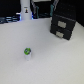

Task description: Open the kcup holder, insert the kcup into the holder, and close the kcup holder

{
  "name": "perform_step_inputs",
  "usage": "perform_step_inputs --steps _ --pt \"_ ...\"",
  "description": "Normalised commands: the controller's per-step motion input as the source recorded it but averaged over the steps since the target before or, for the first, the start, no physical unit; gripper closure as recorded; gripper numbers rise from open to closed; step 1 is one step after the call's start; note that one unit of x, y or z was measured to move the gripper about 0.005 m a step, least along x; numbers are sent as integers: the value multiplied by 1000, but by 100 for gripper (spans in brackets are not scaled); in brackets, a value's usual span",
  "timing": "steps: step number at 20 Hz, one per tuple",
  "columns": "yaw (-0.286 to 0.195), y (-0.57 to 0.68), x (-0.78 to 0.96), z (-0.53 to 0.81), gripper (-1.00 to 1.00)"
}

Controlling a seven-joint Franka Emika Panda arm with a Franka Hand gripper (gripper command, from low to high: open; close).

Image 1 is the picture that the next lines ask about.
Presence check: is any green lid kcup pod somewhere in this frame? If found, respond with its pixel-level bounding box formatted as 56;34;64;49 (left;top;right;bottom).
24;48;31;61

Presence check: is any black kcup drawer holder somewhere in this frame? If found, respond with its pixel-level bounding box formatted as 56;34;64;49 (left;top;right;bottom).
50;14;76;40

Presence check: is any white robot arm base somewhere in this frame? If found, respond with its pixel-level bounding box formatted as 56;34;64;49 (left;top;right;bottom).
20;0;32;20

